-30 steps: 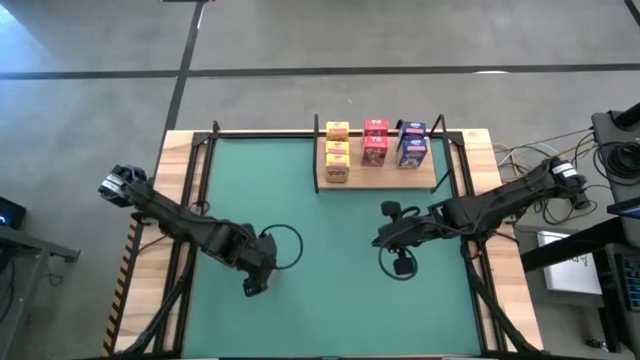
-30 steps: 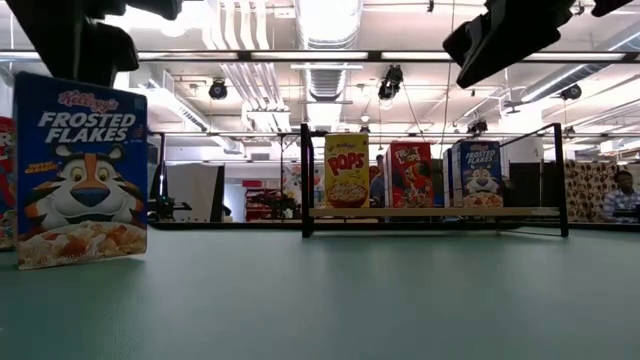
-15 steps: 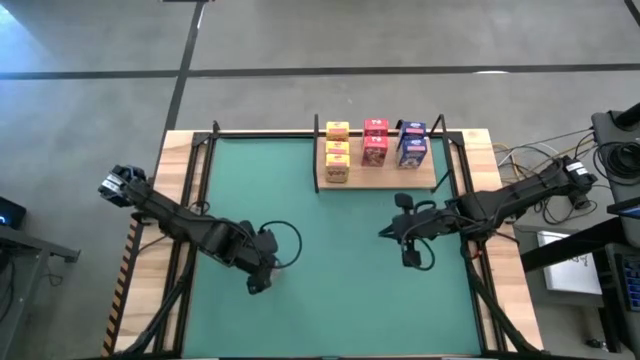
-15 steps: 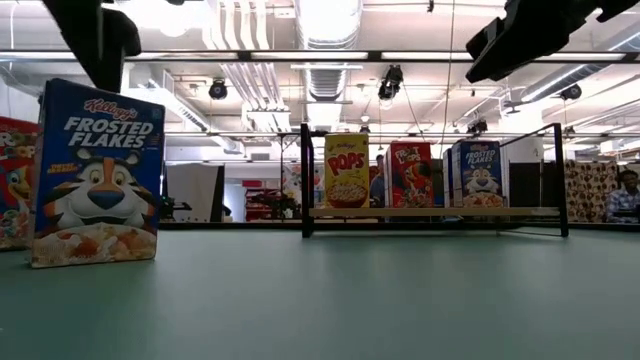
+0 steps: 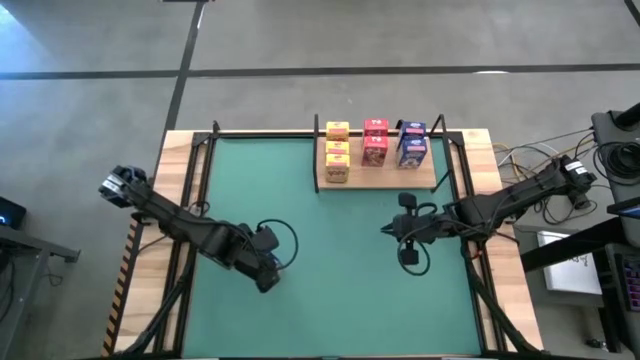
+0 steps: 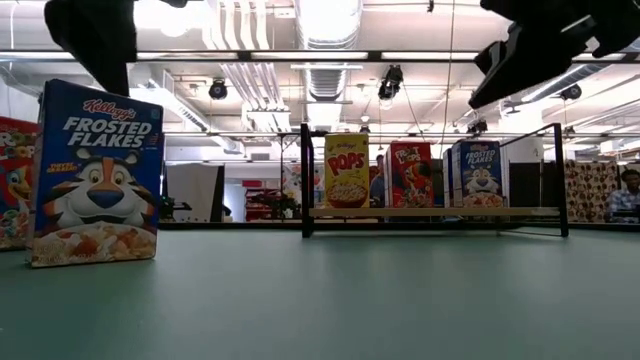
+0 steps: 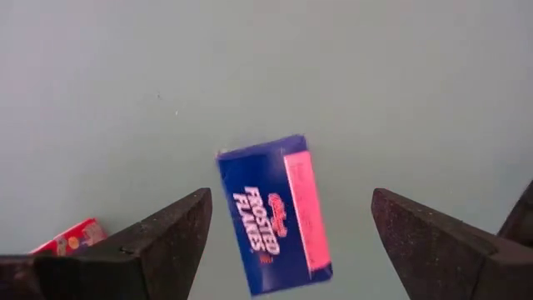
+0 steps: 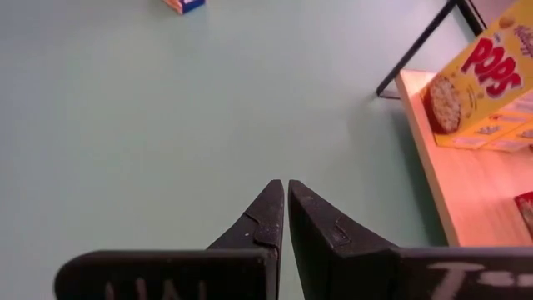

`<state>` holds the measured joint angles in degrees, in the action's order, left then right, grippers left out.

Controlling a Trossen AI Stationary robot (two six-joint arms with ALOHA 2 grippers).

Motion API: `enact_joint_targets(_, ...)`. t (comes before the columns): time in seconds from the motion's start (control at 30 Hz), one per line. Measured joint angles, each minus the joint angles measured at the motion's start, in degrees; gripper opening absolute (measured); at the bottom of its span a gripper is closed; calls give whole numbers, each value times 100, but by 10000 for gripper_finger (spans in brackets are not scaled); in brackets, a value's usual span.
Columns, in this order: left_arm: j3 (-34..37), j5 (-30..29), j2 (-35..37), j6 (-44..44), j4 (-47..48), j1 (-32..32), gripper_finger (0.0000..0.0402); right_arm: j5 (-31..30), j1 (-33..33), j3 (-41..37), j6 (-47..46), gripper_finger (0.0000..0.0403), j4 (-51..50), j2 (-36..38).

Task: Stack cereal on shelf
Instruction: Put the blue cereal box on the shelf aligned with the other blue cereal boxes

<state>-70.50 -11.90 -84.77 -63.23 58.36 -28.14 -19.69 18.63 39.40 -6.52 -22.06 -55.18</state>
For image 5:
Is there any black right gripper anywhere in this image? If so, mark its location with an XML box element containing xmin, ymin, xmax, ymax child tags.
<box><xmin>382</xmin><ymin>192</ymin><xmax>454</xmax><ymax>266</ymax></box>

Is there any red Froot Loops cereal box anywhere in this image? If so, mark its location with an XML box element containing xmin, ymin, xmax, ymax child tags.
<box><xmin>360</xmin><ymin>135</ymin><xmax>390</xmax><ymax>168</ymax></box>
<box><xmin>363</xmin><ymin>118</ymin><xmax>390</xmax><ymax>139</ymax></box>

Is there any wooden shelf board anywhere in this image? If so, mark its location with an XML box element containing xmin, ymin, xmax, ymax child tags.
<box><xmin>316</xmin><ymin>135</ymin><xmax>439</xmax><ymax>191</ymax></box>

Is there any green table mat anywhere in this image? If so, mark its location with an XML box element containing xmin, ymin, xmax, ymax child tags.
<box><xmin>182</xmin><ymin>135</ymin><xmax>484</xmax><ymax>357</ymax></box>

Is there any yellow black hazard tape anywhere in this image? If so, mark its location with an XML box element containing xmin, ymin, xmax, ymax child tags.
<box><xmin>101</xmin><ymin>219</ymin><xmax>144</xmax><ymax>357</ymax></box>

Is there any black desk beam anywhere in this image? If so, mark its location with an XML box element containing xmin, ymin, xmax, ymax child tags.
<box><xmin>519</xmin><ymin>215</ymin><xmax>640</xmax><ymax>274</ymax></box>

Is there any white sheet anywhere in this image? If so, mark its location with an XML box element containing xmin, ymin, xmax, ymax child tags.
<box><xmin>537</xmin><ymin>232</ymin><xmax>605</xmax><ymax>296</ymax></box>

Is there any grey equipment cart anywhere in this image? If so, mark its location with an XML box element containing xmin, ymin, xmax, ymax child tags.
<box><xmin>591</xmin><ymin>102</ymin><xmax>640</xmax><ymax>204</ymax></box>

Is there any dark laptop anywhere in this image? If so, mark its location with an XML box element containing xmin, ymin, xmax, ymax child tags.
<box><xmin>606</xmin><ymin>196</ymin><xmax>640</xmax><ymax>221</ymax></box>

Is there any grey side desk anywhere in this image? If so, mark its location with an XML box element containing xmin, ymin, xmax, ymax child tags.
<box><xmin>0</xmin><ymin>224</ymin><xmax>81</xmax><ymax>360</ymax></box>

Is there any dark keyboard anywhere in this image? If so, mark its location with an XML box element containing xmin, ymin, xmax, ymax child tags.
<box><xmin>613</xmin><ymin>252</ymin><xmax>640</xmax><ymax>312</ymax></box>

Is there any dark device with blue light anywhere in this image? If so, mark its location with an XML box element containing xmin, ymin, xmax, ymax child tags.
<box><xmin>0</xmin><ymin>195</ymin><xmax>28</xmax><ymax>230</ymax></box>

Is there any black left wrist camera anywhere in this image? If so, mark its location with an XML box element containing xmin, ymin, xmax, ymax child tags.
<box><xmin>252</xmin><ymin>224</ymin><xmax>281</xmax><ymax>251</ymax></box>

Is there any black left camera cable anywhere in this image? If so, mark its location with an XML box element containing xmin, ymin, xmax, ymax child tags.
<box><xmin>255</xmin><ymin>218</ymin><xmax>300</xmax><ymax>272</ymax></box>

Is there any black camera cable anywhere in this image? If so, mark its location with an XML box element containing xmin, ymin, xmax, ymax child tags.
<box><xmin>396</xmin><ymin>238</ymin><xmax>432</xmax><ymax>277</ymax></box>
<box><xmin>255</xmin><ymin>218</ymin><xmax>300</xmax><ymax>272</ymax></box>

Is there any black right camera cable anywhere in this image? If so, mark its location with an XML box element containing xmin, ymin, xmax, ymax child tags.
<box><xmin>396</xmin><ymin>238</ymin><xmax>432</xmax><ymax>277</ymax></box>

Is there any black aluminium table frame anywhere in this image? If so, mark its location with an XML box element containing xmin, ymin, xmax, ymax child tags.
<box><xmin>107</xmin><ymin>119</ymin><xmax>546</xmax><ymax>360</ymax></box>

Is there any coiled black cable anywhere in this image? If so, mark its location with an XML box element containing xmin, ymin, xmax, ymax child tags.
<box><xmin>593</xmin><ymin>140</ymin><xmax>640</xmax><ymax>181</ymax></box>

